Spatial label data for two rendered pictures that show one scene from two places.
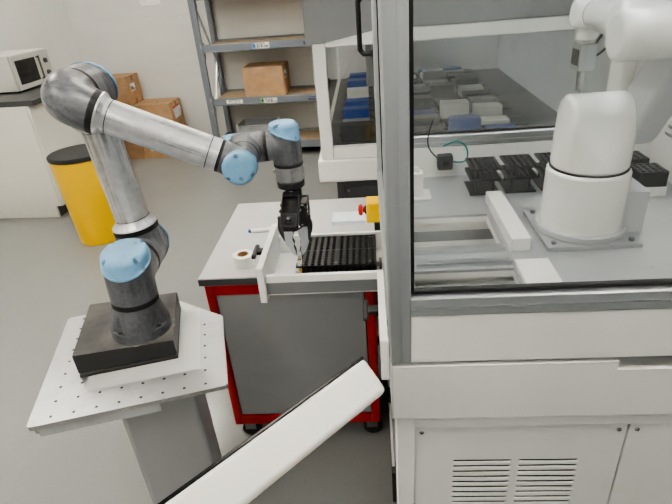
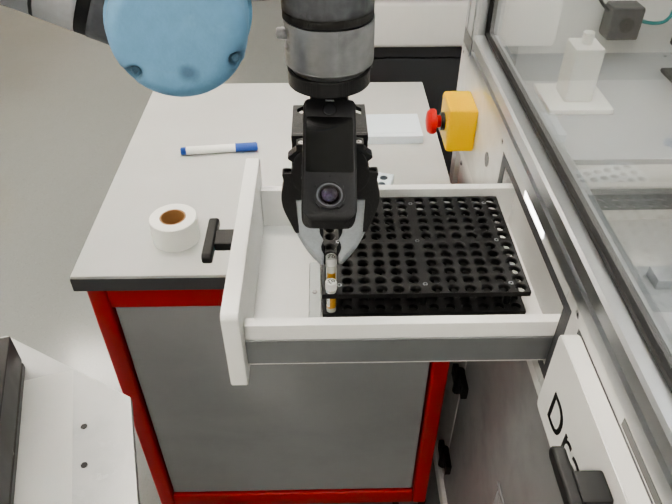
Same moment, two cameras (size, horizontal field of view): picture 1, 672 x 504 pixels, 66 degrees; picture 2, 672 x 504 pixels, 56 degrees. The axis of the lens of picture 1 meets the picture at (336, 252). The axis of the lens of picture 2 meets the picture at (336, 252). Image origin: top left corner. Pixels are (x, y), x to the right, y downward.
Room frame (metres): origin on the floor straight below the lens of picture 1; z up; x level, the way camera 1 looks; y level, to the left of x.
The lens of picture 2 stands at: (0.76, 0.15, 1.36)
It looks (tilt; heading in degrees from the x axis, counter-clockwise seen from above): 40 degrees down; 354
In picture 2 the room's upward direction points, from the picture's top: straight up
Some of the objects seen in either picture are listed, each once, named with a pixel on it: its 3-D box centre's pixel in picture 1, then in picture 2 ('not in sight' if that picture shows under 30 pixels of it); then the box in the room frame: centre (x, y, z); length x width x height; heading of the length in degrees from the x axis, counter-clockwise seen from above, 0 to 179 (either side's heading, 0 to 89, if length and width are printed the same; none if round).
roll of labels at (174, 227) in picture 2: (243, 259); (174, 227); (1.53, 0.31, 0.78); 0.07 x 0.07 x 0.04
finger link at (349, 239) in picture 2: (305, 236); (349, 217); (1.28, 0.08, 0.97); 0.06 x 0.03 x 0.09; 175
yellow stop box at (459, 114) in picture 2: (372, 209); (456, 121); (1.64, -0.14, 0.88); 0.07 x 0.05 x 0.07; 175
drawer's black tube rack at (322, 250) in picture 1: (338, 259); (415, 261); (1.32, 0.00, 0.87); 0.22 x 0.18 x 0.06; 85
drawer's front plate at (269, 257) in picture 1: (270, 260); (247, 260); (1.34, 0.19, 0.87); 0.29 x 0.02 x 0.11; 175
